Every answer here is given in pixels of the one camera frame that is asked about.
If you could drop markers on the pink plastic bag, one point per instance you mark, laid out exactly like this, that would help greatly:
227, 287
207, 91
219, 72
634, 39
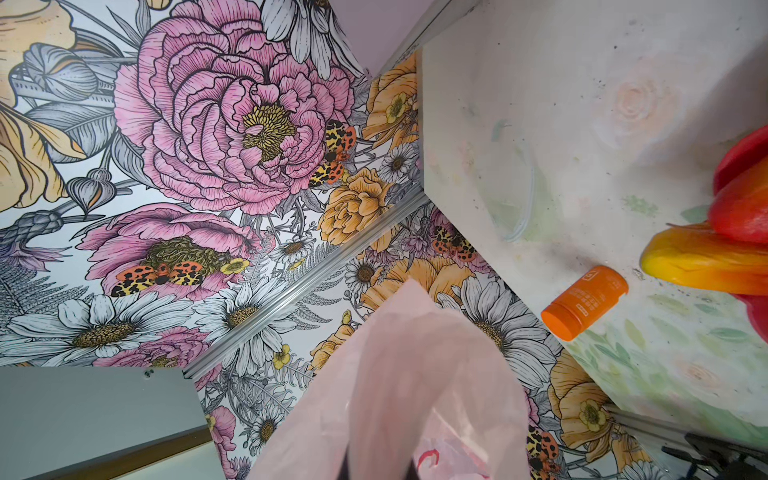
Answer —
417, 392

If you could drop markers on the red yellow peach toy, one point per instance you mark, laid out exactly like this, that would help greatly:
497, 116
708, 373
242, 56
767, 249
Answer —
739, 211

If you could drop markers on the orange plastic bottle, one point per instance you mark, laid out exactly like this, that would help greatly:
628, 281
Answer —
584, 302

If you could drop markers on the red yellow mango toy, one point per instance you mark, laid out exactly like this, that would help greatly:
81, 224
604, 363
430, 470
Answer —
695, 256

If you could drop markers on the silver metal case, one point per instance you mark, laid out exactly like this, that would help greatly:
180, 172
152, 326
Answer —
53, 418

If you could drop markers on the red flower-shaped plate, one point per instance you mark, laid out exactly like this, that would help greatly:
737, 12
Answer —
747, 152

